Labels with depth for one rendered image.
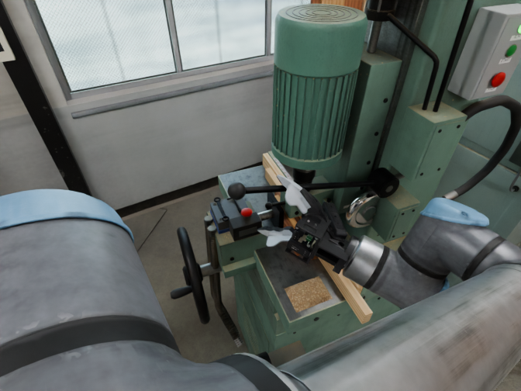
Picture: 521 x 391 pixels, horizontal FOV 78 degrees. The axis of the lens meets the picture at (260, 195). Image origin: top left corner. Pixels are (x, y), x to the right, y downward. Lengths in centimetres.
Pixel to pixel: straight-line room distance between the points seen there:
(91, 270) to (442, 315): 26
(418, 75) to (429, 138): 13
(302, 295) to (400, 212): 31
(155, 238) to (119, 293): 206
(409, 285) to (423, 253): 7
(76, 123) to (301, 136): 153
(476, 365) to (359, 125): 57
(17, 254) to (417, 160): 72
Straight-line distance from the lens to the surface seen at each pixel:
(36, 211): 23
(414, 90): 78
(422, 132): 76
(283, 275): 86
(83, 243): 20
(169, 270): 205
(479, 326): 33
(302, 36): 63
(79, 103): 200
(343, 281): 83
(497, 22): 78
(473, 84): 80
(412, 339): 26
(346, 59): 65
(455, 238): 59
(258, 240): 89
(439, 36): 75
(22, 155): 212
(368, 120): 79
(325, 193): 91
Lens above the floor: 161
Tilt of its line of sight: 41 degrees down
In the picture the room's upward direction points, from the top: straight up
